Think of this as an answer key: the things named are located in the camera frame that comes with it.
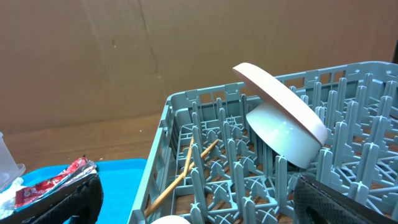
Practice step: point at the grey bowl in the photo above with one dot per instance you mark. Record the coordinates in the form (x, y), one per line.
(283, 135)

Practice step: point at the grey dishwasher rack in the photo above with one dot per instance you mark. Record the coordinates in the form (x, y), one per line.
(238, 177)

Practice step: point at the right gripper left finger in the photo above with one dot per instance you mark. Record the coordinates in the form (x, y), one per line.
(78, 203)

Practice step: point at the white cup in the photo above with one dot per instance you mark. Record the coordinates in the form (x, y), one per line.
(171, 219)

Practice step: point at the white round plate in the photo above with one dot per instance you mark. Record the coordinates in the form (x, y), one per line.
(268, 88)

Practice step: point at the wooden chopstick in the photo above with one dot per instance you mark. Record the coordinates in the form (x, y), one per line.
(156, 204)
(187, 162)

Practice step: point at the clear plastic bin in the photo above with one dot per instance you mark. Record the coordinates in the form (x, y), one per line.
(9, 170)

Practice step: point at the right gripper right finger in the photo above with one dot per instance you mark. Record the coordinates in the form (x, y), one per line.
(315, 202)

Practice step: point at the red snack wrapper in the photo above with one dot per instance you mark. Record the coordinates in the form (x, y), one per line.
(77, 170)

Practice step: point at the crumpled white napkin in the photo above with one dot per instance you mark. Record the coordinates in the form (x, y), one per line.
(8, 198)

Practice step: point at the teal serving tray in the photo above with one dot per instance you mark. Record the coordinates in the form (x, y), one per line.
(120, 181)

